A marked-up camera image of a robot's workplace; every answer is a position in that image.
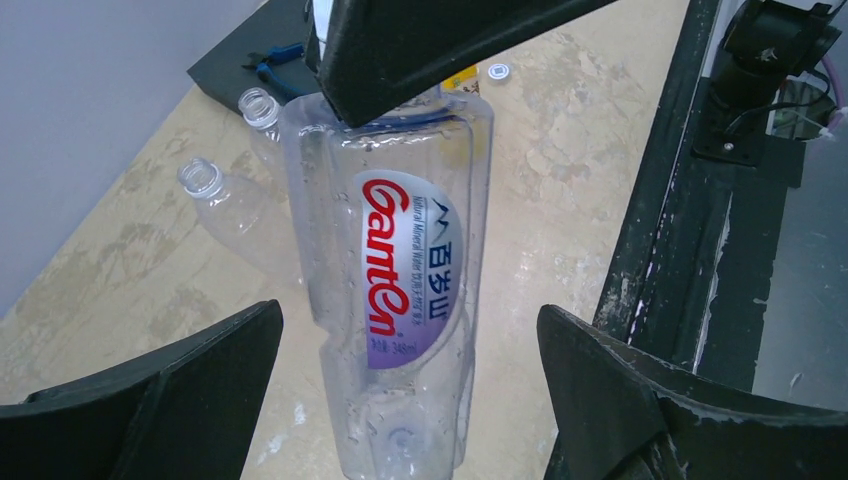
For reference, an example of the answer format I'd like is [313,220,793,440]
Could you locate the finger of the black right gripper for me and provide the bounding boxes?
[314,0,606,127]

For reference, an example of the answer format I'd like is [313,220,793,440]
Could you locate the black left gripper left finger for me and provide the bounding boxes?
[1,300,284,479]

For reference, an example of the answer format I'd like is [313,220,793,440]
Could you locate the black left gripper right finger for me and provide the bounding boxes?
[537,305,847,479]

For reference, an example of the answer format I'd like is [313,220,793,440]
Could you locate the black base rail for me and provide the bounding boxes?
[593,1,847,391]

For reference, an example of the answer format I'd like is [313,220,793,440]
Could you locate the clear bottle QR cap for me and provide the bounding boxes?
[177,157,302,286]

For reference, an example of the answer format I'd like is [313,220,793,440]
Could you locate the yellow juice bottle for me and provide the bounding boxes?
[441,65,480,95]

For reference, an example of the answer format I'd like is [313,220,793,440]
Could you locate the clear bottle blue cap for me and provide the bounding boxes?
[238,87,288,189]

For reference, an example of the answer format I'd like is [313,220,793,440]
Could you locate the small clear water bottle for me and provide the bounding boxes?
[279,88,495,479]

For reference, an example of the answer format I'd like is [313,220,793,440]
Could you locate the blue handled pliers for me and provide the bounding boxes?
[241,43,318,102]

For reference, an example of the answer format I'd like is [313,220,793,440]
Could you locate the white QR bottle cap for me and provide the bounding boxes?
[487,63,512,84]

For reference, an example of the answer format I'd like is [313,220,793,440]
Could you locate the dark network switch box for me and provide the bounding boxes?
[187,1,319,113]

